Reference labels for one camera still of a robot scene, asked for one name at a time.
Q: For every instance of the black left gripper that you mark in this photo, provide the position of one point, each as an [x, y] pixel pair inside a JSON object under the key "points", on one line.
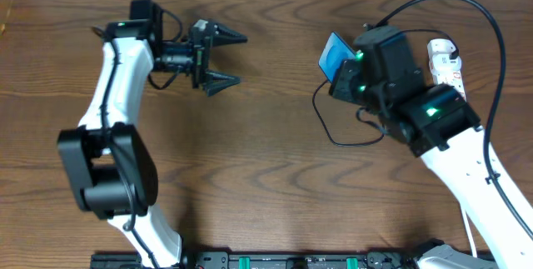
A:
{"points": [[201, 57]]}

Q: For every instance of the blue Galaxy smartphone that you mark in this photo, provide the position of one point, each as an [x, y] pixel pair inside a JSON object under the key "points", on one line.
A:
{"points": [[333, 54]]}

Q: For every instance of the white charger adapter plug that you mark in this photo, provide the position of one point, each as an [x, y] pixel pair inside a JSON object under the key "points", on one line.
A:
{"points": [[443, 56]]}

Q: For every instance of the white power strip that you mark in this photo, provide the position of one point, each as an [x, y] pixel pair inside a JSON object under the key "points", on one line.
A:
{"points": [[451, 78]]}

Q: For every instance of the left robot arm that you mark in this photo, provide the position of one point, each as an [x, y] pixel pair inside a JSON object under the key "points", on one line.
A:
{"points": [[109, 168]]}

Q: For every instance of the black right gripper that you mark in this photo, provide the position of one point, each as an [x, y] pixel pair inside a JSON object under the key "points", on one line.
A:
{"points": [[343, 84]]}

